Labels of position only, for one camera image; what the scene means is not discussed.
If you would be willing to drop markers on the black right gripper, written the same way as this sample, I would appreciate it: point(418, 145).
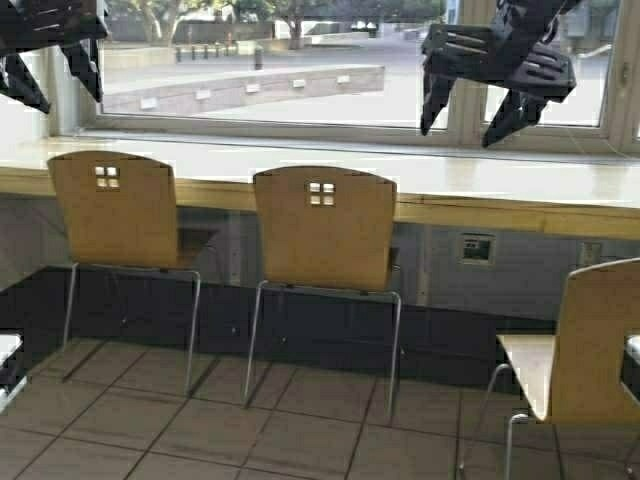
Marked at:
point(511, 52)

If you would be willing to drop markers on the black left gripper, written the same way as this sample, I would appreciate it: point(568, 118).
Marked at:
point(32, 25)

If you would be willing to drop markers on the plywood chair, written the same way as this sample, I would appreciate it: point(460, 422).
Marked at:
point(328, 228)
point(574, 376)
point(120, 214)

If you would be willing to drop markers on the white robot base right corner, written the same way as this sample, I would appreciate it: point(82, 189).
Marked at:
point(630, 367)

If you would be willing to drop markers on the white robot base left corner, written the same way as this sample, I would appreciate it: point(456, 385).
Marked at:
point(13, 374)

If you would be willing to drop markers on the long wooden window counter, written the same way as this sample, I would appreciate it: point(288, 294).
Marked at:
point(580, 199)

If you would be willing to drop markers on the window frame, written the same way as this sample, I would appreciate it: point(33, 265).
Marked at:
point(347, 71)

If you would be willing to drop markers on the wall power outlet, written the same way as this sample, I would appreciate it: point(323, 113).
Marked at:
point(476, 249)

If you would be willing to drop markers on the wall socket plate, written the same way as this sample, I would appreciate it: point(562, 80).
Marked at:
point(590, 253)

